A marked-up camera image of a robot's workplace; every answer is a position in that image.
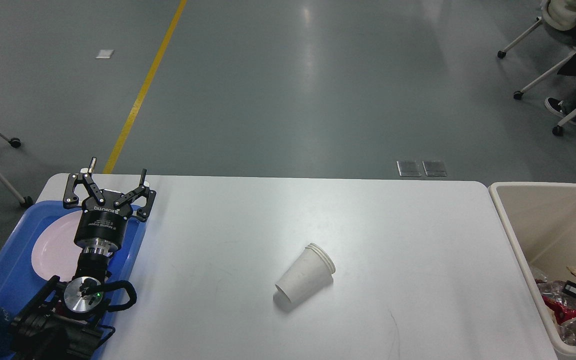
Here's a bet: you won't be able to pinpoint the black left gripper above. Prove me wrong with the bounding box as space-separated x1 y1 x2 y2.
62 156 157 248

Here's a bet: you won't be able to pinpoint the white office chair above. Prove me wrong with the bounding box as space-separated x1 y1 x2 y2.
496 0 576 137

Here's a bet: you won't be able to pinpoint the beige plastic bin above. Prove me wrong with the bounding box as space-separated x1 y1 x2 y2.
488 182 576 360

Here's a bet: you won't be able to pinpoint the foil ball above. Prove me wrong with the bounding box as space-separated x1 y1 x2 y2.
529 266 576 346

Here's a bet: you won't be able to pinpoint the pink plate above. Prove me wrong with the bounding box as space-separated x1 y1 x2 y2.
31 210 119 281

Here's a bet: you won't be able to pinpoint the crushed red can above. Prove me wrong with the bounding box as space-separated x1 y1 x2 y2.
541 295 576 326

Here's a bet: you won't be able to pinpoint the metal floor socket plate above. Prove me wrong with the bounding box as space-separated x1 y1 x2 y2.
396 161 422 178

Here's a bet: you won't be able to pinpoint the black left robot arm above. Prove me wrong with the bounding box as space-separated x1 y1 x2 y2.
9 157 157 360

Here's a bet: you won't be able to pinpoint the white paper cups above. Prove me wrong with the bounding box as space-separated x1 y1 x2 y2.
275 243 337 305

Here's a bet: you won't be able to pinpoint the black sneaker at right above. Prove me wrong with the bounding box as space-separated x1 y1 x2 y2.
544 96 576 126

